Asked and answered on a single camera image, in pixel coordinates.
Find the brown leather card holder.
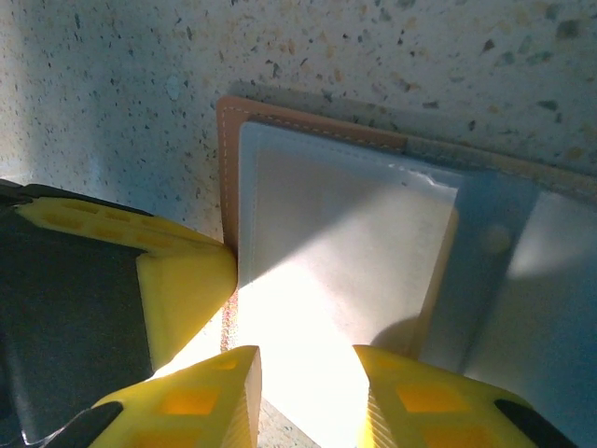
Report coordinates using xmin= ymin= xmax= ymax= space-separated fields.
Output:
xmin=215 ymin=95 xmax=597 ymax=448

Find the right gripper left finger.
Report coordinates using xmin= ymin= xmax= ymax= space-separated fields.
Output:
xmin=69 ymin=344 xmax=263 ymax=448

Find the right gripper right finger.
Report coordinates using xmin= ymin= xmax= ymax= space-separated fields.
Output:
xmin=353 ymin=344 xmax=582 ymax=448

